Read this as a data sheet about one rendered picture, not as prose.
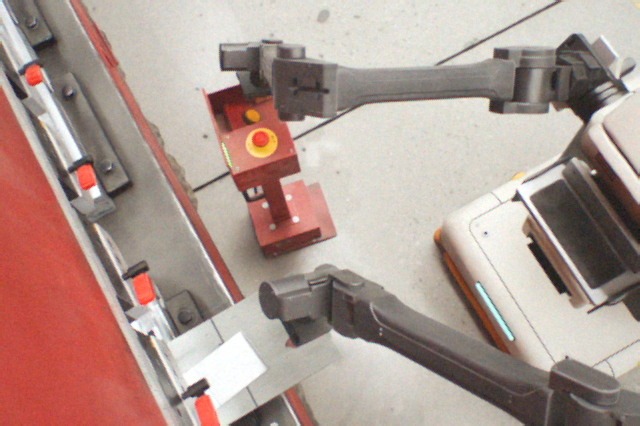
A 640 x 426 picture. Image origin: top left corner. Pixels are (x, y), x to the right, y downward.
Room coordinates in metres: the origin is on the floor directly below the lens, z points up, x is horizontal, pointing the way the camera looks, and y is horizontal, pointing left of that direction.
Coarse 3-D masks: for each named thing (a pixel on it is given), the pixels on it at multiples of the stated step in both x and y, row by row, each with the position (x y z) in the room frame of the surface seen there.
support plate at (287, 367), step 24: (240, 312) 0.26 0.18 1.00; (192, 336) 0.23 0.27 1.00; (216, 336) 0.22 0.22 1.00; (264, 336) 0.21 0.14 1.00; (288, 336) 0.20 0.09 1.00; (192, 360) 0.18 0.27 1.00; (264, 360) 0.16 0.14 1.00; (288, 360) 0.16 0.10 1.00; (312, 360) 0.15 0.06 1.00; (336, 360) 0.14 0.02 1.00; (264, 384) 0.12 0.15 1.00; (288, 384) 0.12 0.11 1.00; (240, 408) 0.09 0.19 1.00
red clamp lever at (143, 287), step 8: (136, 264) 0.30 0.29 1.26; (144, 264) 0.30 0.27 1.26; (128, 272) 0.29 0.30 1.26; (136, 272) 0.29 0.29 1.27; (144, 272) 0.29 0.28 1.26; (136, 280) 0.27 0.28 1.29; (144, 280) 0.27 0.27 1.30; (136, 288) 0.26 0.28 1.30; (144, 288) 0.25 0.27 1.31; (152, 288) 0.25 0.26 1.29; (144, 296) 0.24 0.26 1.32; (152, 296) 0.24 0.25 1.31; (144, 304) 0.23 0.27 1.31
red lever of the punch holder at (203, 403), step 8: (192, 384) 0.11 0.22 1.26; (200, 384) 0.11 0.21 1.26; (208, 384) 0.11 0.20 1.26; (184, 392) 0.10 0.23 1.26; (192, 392) 0.10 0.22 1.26; (200, 392) 0.10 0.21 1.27; (200, 400) 0.09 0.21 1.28; (208, 400) 0.09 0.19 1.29; (200, 408) 0.08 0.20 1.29; (208, 408) 0.07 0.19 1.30; (200, 416) 0.07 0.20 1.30; (208, 416) 0.06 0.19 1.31; (216, 416) 0.06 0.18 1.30; (208, 424) 0.05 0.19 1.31; (216, 424) 0.05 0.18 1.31
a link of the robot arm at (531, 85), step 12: (516, 72) 0.51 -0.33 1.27; (528, 72) 0.50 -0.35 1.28; (540, 72) 0.50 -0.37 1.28; (552, 72) 0.51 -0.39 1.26; (564, 72) 0.51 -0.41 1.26; (516, 84) 0.50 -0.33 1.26; (528, 84) 0.49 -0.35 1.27; (540, 84) 0.49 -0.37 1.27; (552, 84) 0.50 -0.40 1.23; (564, 84) 0.49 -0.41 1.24; (516, 96) 0.48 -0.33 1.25; (528, 96) 0.47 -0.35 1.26; (540, 96) 0.47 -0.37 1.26; (552, 96) 0.48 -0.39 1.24; (564, 96) 0.48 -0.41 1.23
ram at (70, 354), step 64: (0, 64) 0.62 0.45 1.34; (0, 128) 0.42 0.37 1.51; (0, 192) 0.29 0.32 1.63; (0, 256) 0.20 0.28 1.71; (64, 256) 0.25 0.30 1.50; (0, 320) 0.13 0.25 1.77; (64, 320) 0.15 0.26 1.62; (0, 384) 0.07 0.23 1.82; (64, 384) 0.08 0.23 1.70; (128, 384) 0.10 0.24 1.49
